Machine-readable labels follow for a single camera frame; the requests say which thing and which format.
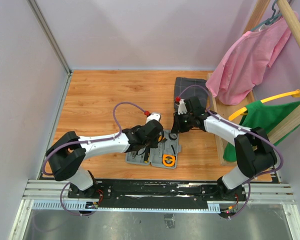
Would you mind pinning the yellow tape measure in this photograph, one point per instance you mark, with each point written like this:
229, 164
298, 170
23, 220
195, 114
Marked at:
169, 157

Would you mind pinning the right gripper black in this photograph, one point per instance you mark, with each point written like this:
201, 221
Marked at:
177, 127

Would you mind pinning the pink shirt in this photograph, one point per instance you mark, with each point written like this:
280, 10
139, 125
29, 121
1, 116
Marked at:
243, 66

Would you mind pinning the hex key set orange holder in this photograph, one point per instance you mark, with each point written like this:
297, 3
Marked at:
160, 138

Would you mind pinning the wooden clothes rack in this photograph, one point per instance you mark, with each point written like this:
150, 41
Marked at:
293, 119

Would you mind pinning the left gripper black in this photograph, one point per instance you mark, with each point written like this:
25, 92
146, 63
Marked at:
155, 143

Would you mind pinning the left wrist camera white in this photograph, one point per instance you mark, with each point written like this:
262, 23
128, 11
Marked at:
153, 116

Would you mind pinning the green shirt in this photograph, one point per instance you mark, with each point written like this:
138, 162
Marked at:
266, 116

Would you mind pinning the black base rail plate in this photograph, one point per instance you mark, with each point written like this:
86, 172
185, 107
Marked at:
119, 193

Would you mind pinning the yellow clothes hanger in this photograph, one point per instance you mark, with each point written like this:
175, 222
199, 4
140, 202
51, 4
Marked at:
243, 111

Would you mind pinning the grey plastic tool case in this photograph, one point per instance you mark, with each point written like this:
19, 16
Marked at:
155, 157

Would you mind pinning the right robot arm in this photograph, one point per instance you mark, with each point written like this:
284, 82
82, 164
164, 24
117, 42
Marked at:
253, 150

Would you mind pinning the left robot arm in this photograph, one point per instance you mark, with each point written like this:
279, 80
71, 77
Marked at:
66, 156

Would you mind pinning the dark grey checked cloth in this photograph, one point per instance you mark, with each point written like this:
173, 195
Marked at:
189, 87

